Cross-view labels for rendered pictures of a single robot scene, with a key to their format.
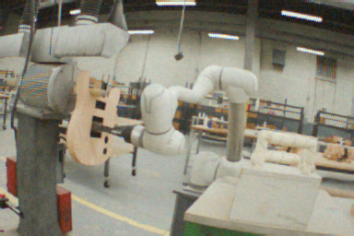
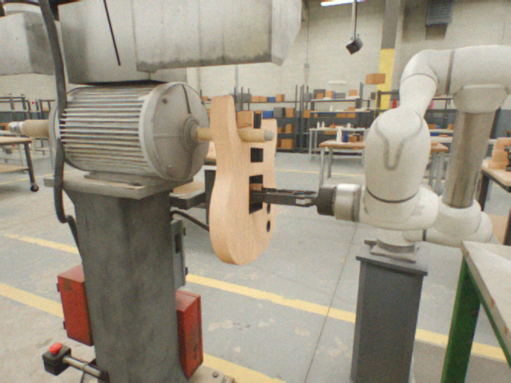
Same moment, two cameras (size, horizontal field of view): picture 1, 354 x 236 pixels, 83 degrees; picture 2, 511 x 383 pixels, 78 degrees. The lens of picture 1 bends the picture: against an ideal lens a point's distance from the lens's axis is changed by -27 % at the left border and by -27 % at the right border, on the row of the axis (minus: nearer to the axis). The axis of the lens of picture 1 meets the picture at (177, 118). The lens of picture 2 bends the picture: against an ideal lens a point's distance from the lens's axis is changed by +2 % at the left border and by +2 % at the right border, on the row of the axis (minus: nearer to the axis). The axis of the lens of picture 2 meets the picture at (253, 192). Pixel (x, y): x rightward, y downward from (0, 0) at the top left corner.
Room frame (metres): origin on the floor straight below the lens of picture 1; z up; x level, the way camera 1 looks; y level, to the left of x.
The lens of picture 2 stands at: (0.35, 0.30, 1.30)
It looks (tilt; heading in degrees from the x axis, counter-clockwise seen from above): 14 degrees down; 5
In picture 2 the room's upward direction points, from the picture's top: straight up
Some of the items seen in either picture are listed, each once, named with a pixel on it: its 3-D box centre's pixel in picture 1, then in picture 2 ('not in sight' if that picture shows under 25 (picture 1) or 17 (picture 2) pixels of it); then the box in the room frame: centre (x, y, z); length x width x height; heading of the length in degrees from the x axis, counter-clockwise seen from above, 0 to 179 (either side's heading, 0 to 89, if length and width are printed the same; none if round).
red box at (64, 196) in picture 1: (54, 203); (169, 322); (1.40, 0.72, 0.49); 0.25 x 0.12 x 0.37; 71
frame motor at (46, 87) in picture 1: (49, 87); (135, 132); (1.23, 0.71, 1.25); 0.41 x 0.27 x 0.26; 71
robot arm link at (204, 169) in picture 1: (206, 168); (401, 216); (1.69, -0.23, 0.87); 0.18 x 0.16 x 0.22; 64
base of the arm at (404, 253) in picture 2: (197, 185); (390, 244); (1.70, -0.21, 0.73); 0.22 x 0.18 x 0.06; 64
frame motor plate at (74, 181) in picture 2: (39, 111); (121, 178); (1.24, 0.78, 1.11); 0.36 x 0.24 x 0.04; 71
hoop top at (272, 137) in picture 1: (289, 140); not in sight; (0.69, -0.33, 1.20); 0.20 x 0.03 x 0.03; 74
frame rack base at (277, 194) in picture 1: (274, 194); not in sight; (0.73, -0.35, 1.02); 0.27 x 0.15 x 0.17; 75
